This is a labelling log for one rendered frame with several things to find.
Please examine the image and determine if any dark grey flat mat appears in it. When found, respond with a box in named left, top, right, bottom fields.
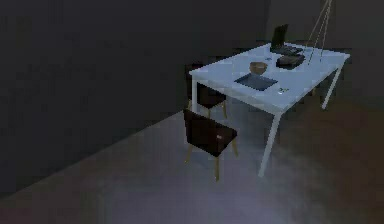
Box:
left=233, top=73, right=279, bottom=92

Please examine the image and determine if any dark brown wooden chair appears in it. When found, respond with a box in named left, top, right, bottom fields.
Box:
left=186, top=63, right=229, bottom=120
left=182, top=108, right=240, bottom=183

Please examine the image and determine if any beige tripod floor lamp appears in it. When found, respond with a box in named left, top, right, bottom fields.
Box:
left=305, top=0, right=334, bottom=66

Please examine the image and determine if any black laptop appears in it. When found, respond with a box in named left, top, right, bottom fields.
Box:
left=269, top=23, right=304, bottom=57

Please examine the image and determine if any brown bowl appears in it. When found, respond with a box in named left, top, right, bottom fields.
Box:
left=249, top=61, right=269, bottom=76

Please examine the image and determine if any white table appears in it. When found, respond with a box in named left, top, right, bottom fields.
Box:
left=188, top=42, right=351, bottom=179

